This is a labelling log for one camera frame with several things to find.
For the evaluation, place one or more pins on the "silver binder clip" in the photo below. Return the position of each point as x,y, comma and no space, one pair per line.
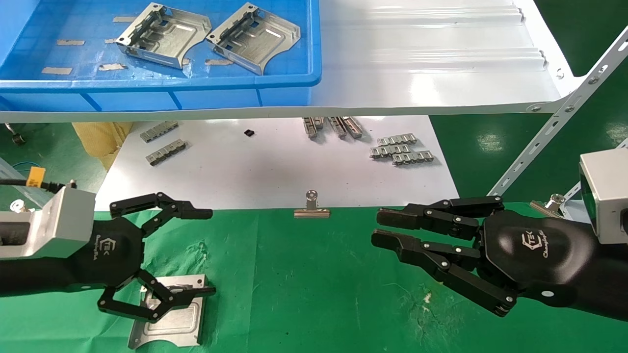
553,201
312,211
18,206

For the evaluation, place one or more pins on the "stamped metal bracket part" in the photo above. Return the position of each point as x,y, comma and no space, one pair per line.
181,326
171,39
260,39

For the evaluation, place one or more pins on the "metal rail piece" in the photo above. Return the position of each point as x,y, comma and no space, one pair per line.
309,127
319,122
337,126
353,126

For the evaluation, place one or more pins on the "blue plastic bin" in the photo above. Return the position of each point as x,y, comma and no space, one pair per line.
147,88

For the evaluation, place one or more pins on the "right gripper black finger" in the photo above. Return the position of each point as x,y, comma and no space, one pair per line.
417,218
441,262

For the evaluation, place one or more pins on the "yellow woven bag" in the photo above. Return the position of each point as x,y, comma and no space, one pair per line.
98,139

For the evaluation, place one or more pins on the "green table cloth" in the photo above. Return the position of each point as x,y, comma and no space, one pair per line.
319,284

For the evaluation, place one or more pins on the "long white slotted angle bar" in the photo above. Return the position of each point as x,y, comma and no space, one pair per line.
569,108

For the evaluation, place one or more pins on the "black caster wheel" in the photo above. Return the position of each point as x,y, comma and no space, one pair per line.
18,139

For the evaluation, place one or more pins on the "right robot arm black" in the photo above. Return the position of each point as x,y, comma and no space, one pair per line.
613,284

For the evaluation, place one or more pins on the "white corrugated shelf board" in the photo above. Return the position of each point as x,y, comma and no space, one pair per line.
417,49

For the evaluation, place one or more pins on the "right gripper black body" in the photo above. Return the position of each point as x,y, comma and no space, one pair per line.
535,255

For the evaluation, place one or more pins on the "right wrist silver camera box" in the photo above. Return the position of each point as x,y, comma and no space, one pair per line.
606,196

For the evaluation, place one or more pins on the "grey slotted angle bar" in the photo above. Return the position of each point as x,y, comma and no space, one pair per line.
12,169

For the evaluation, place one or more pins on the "short white slotted angle bar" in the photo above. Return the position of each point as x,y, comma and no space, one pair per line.
573,193

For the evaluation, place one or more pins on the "grey metal connector strip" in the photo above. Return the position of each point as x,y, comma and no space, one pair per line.
413,158
397,139
167,152
390,151
159,131

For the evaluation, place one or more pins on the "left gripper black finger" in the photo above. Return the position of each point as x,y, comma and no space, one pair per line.
194,213
162,299

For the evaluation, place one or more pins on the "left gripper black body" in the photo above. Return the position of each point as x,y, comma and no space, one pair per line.
113,252

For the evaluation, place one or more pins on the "beige tape piece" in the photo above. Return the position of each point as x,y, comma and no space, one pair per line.
125,19
57,70
218,62
113,66
70,42

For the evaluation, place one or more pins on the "white flat board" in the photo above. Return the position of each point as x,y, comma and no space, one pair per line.
245,171

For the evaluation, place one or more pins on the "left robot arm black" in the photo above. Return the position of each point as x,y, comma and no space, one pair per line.
34,277

